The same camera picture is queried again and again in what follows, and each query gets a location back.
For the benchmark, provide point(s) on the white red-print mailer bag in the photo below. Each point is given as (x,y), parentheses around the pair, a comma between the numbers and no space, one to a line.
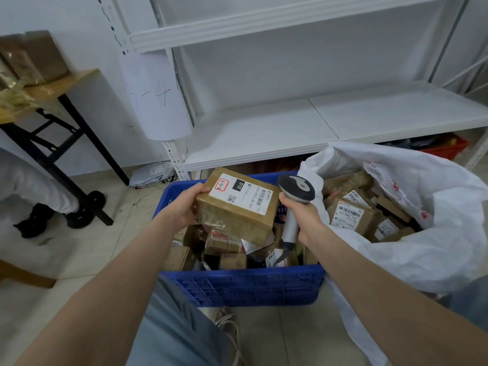
(396,186)

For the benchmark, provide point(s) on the person's left leg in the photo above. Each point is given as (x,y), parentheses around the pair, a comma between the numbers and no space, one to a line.
(171,331)

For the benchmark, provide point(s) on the crumpled yellowish paper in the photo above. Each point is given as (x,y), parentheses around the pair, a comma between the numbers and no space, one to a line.
(17,99)

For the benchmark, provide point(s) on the white metal shelf rack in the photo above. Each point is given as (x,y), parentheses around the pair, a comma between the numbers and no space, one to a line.
(286,129)
(466,72)

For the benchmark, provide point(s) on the tall brown box handwritten sticker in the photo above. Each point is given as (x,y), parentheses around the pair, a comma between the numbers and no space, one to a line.
(347,217)

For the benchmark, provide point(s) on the white paper sign sheet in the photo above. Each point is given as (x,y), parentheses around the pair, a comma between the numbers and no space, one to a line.
(160,106)

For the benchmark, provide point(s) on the person's right forearm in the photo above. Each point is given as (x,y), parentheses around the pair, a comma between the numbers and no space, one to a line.
(400,312)

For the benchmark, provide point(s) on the person's right hand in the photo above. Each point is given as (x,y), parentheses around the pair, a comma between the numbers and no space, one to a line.
(310,224)

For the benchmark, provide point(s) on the white woven sack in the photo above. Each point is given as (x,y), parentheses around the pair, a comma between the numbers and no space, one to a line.
(438,255)

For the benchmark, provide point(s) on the brown box red-outlined sticker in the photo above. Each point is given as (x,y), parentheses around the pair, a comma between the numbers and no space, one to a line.
(385,229)

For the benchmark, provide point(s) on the pile of parcels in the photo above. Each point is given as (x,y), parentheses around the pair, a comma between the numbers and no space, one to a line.
(223,243)

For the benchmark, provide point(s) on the grey plastic mailer bag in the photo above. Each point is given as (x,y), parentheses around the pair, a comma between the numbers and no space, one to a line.
(150,174)

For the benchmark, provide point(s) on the person's left forearm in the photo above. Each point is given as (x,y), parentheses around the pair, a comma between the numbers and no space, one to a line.
(103,297)

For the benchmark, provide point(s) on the grey handheld barcode scanner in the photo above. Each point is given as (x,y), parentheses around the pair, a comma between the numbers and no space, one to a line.
(297,188)

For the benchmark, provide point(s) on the squat brown box glossy tape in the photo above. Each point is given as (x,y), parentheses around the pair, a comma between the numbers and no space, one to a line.
(236,224)

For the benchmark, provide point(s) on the blue plastic crate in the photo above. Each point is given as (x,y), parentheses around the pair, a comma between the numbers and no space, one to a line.
(248,287)

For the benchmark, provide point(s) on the person's sandal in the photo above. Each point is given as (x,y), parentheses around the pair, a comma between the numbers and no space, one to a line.
(227,322)

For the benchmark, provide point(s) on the brown packets on table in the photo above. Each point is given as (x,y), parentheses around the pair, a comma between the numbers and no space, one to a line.
(47,57)
(19,64)

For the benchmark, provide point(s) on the wooden folding table black legs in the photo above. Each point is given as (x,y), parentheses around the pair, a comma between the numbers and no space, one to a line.
(65,81)

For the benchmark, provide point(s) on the wooden chair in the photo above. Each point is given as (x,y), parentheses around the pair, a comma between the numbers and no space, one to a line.
(26,276)

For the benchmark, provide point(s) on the red plastic crate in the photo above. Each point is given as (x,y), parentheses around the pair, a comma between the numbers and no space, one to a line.
(446,151)

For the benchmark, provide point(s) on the person's left hand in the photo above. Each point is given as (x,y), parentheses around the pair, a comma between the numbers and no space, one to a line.
(185,209)

